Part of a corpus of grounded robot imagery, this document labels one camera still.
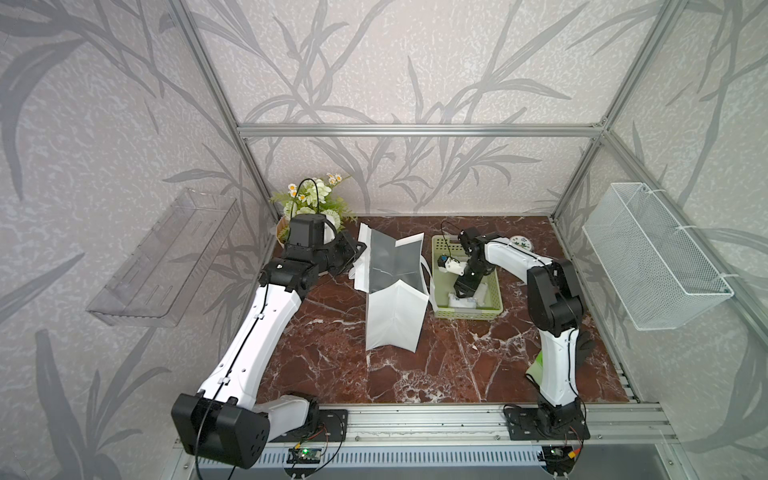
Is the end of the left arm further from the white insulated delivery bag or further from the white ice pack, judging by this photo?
the white ice pack

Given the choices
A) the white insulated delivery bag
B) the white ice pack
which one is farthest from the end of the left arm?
the white ice pack

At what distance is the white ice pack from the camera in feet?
3.05
